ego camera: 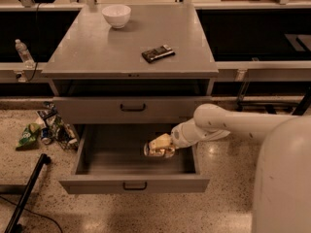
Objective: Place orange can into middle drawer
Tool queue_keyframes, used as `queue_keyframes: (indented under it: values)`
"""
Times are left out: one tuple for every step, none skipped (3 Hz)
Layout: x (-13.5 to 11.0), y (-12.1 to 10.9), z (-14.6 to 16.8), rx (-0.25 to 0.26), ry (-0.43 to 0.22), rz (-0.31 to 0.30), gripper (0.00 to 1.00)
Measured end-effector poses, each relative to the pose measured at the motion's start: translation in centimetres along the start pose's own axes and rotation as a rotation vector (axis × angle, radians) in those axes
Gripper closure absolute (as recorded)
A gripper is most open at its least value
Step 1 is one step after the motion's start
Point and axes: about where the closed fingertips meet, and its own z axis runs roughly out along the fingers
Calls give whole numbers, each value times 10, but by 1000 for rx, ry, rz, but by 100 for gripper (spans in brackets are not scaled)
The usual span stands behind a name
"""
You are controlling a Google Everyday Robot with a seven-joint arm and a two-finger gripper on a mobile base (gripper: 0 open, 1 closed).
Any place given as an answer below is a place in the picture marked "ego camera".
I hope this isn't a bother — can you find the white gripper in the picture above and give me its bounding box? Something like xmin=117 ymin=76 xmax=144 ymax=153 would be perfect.
xmin=149 ymin=118 xmax=207 ymax=150

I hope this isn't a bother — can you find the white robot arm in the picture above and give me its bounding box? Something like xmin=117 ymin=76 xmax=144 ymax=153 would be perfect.
xmin=144 ymin=104 xmax=311 ymax=233

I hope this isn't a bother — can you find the closed grey upper drawer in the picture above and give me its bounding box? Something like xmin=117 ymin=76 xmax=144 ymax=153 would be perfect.
xmin=53 ymin=96 xmax=210 ymax=124

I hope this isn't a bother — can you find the open grey middle drawer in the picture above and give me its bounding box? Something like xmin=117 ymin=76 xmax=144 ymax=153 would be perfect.
xmin=59 ymin=123 xmax=209 ymax=194

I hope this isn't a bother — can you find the grey drawer cabinet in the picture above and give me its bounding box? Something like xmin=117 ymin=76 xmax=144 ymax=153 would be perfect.
xmin=41 ymin=3 xmax=220 ymax=195

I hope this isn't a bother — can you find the blue soda can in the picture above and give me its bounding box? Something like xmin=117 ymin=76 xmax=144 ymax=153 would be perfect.
xmin=41 ymin=127 xmax=52 ymax=145

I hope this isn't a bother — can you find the black stand base right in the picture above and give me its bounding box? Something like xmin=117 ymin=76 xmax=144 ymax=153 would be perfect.
xmin=235 ymin=81 xmax=311 ymax=117

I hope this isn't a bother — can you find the dark snack bar packet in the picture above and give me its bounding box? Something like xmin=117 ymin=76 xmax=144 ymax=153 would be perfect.
xmin=141 ymin=45 xmax=175 ymax=63

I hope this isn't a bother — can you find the green chip bag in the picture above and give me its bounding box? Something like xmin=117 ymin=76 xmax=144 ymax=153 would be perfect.
xmin=16 ymin=123 xmax=40 ymax=150

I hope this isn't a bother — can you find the white ceramic bowl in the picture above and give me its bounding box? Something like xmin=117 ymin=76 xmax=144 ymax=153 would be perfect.
xmin=102 ymin=4 xmax=131 ymax=29

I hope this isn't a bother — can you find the clear plastic water bottle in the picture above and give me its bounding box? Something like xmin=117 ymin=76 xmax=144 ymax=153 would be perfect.
xmin=15 ymin=39 xmax=35 ymax=69

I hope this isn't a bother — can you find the black stand leg left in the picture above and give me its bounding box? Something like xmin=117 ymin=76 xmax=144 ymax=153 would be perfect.
xmin=0 ymin=153 xmax=51 ymax=233

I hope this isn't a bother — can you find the black floor cable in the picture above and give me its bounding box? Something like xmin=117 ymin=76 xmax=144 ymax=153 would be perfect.
xmin=0 ymin=195 xmax=64 ymax=233

